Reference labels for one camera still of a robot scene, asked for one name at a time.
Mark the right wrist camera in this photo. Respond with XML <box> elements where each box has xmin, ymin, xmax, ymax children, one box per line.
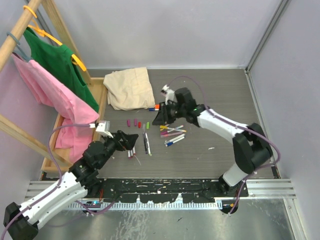
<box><xmin>161</xmin><ymin>84</ymin><xmax>175</xmax><ymax>105</ymax></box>

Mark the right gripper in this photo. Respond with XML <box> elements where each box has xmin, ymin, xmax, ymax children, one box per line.
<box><xmin>153</xmin><ymin>101</ymin><xmax>187</xmax><ymax>126</ymax></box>

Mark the blue end white marker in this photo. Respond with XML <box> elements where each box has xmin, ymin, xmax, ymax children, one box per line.
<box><xmin>165</xmin><ymin>136</ymin><xmax>185</xmax><ymax>147</ymax></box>

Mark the wooden clothes rack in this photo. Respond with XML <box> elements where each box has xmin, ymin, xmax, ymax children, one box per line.
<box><xmin>0</xmin><ymin>0</ymin><xmax>107</xmax><ymax>172</ymax></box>

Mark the pink shirt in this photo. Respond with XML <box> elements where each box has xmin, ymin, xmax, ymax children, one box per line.
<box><xmin>11</xmin><ymin>53</ymin><xmax>99</xmax><ymax>163</ymax></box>

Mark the lilac pen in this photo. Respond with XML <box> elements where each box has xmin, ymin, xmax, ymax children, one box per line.
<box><xmin>160</xmin><ymin>132</ymin><xmax>179</xmax><ymax>138</ymax></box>

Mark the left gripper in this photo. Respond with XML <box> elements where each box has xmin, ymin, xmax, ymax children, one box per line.
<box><xmin>97</xmin><ymin>130</ymin><xmax>138</xmax><ymax>169</ymax></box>

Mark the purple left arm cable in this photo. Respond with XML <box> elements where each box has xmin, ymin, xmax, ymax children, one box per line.
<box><xmin>1</xmin><ymin>123</ymin><xmax>118</xmax><ymax>240</ymax></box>

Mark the orange black highlighter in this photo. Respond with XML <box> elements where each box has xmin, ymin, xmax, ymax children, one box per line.
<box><xmin>154</xmin><ymin>104</ymin><xmax>160</xmax><ymax>111</ymax></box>

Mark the dark purple clear pen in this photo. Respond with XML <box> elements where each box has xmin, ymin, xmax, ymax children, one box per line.
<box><xmin>142</xmin><ymin>132</ymin><xmax>148</xmax><ymax>154</ymax></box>

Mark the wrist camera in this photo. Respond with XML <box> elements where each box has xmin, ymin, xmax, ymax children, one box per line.
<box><xmin>161</xmin><ymin>84</ymin><xmax>175</xmax><ymax>105</ymax></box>
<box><xmin>89</xmin><ymin>120</ymin><xmax>113</xmax><ymax>138</ymax></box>

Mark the grey end white marker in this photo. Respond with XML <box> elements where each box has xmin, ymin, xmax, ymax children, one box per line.
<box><xmin>164</xmin><ymin>133</ymin><xmax>186</xmax><ymax>145</ymax></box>

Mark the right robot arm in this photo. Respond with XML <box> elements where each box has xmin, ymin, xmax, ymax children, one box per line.
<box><xmin>152</xmin><ymin>85</ymin><xmax>273</xmax><ymax>197</ymax></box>

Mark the beige folded cloth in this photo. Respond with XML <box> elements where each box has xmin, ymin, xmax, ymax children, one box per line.
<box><xmin>103</xmin><ymin>67</ymin><xmax>156</xmax><ymax>111</ymax></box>

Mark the grey cable duct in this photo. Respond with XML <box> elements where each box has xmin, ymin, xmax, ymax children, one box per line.
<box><xmin>65</xmin><ymin>199</ymin><xmax>223</xmax><ymax>211</ymax></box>

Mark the yellow end rainbow pen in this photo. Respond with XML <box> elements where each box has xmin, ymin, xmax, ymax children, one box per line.
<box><xmin>160</xmin><ymin>125</ymin><xmax>187</xmax><ymax>133</ymax></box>

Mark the yellow hanger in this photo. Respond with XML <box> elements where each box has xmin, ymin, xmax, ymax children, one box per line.
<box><xmin>23</xmin><ymin>5</ymin><xmax>87</xmax><ymax>72</ymax></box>

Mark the green shirt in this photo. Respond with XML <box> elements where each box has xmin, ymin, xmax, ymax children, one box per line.
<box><xmin>23</xmin><ymin>27</ymin><xmax>99</xmax><ymax>112</ymax></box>

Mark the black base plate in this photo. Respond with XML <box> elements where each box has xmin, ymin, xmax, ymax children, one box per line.
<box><xmin>85</xmin><ymin>178</ymin><xmax>249</xmax><ymax>204</ymax></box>

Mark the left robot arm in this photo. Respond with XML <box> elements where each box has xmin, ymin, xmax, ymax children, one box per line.
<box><xmin>3</xmin><ymin>130</ymin><xmax>139</xmax><ymax>240</ymax></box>

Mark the green cap rainbow pen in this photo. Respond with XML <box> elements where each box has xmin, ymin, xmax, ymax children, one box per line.
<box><xmin>145</xmin><ymin>132</ymin><xmax>152</xmax><ymax>156</ymax></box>

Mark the grey hanger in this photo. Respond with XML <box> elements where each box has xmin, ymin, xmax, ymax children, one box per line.
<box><xmin>6</xmin><ymin>31</ymin><xmax>32</xmax><ymax>62</ymax></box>

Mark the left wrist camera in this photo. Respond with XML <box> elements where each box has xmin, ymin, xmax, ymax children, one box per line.
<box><xmin>89</xmin><ymin>120</ymin><xmax>113</xmax><ymax>138</ymax></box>

